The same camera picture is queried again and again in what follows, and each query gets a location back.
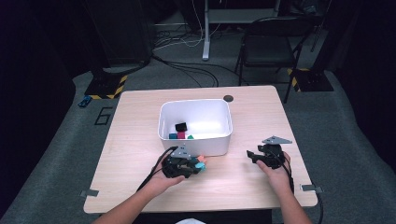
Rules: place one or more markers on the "person's white clothing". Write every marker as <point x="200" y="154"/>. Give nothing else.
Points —
<point x="190" y="221"/>

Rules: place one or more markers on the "dark cabinet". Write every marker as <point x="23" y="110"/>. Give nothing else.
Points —
<point x="124" y="31"/>

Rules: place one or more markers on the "dark teal toy block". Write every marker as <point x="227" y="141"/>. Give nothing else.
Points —
<point x="196" y="160"/>

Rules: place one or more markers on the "small blue object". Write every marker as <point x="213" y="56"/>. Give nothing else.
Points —
<point x="84" y="101"/>

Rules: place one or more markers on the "dark round table grommet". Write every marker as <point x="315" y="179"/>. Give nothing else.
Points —
<point x="228" y="98"/>

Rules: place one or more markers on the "black yellow striped stand base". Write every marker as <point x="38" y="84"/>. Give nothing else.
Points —
<point x="104" y="85"/>
<point x="311" y="81"/>

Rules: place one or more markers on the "maroon toy block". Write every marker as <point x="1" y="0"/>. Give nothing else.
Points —
<point x="181" y="135"/>

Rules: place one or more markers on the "grey metal desk frame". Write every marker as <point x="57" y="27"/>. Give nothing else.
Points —
<point x="206" y="31"/>

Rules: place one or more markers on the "person's right hand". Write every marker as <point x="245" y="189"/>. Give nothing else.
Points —
<point x="279" y="178"/>

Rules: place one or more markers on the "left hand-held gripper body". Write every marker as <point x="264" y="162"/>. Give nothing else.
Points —
<point x="176" y="166"/>

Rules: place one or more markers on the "person's left hand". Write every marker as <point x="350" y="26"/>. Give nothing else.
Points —
<point x="160" y="185"/>

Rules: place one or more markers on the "grey metal table clamp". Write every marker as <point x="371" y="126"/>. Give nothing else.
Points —
<point x="89" y="193"/>
<point x="308" y="187"/>

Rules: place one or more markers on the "black toy block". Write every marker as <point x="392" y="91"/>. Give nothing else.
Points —
<point x="181" y="127"/>

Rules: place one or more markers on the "black folding chair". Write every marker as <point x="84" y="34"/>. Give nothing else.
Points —
<point x="267" y="46"/>

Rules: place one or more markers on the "white plastic bin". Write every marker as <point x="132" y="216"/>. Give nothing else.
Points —
<point x="205" y="115"/>

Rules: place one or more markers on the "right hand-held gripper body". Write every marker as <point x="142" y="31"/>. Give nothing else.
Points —
<point x="271" y="155"/>

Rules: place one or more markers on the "dark curtain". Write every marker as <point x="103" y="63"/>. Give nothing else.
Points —
<point x="31" y="93"/>
<point x="367" y="77"/>

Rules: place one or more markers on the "salmon toy block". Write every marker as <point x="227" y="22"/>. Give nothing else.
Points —
<point x="202" y="158"/>

